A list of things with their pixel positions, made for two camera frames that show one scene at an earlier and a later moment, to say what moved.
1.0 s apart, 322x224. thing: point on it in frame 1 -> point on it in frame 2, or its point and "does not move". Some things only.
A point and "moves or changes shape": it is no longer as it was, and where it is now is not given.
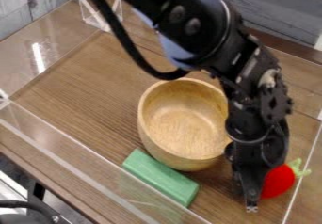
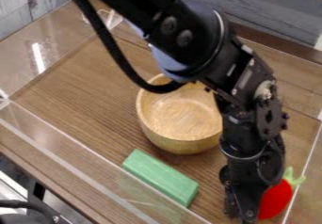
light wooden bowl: x=182 y=123 moves or changes shape
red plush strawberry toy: x=281 y=178 moves or changes shape
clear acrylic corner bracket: x=92 y=15 -> x=111 y=18
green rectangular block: x=168 y=181 does not move
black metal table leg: x=38 y=190 does not move
